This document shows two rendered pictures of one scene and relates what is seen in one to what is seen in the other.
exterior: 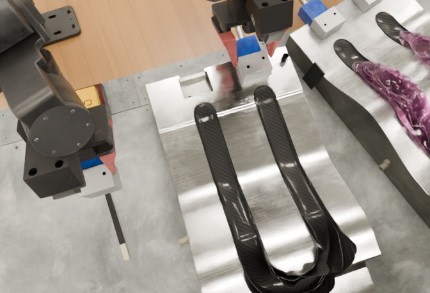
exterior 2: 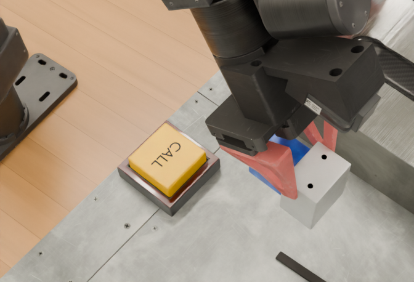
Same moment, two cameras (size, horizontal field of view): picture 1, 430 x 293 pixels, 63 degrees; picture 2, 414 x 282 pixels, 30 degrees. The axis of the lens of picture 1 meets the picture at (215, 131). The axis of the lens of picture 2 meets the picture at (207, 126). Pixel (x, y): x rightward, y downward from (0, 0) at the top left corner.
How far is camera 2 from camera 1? 43 cm
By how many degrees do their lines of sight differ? 19
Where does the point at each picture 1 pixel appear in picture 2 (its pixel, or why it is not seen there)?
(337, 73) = not seen: outside the picture
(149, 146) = not seen: hidden behind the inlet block
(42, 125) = not seen: outside the picture
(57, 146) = (353, 16)
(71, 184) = (376, 80)
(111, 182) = (342, 162)
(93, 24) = (88, 61)
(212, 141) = (401, 79)
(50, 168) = (353, 57)
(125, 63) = (175, 83)
